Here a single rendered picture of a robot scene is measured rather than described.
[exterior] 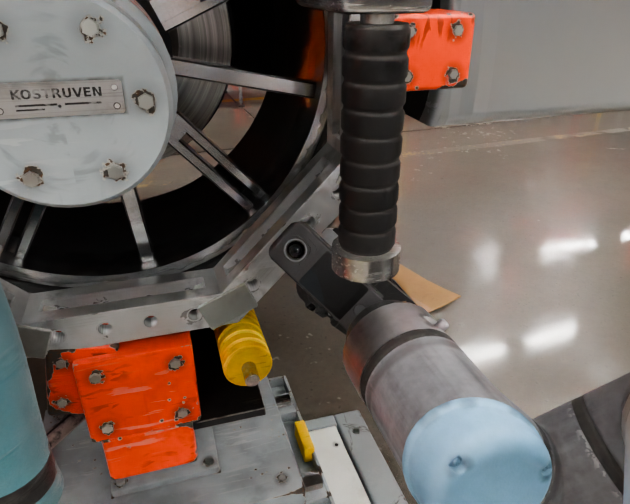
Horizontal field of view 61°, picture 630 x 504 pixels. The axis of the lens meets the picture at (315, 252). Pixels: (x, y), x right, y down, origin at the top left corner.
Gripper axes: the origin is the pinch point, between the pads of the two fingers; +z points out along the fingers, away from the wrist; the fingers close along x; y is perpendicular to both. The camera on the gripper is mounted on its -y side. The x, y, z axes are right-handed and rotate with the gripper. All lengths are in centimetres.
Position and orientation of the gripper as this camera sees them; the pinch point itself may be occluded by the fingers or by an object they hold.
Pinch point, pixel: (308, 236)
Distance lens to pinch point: 64.6
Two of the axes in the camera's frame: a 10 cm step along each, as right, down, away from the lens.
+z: -2.9, -4.4, 8.5
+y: 6.8, 5.3, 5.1
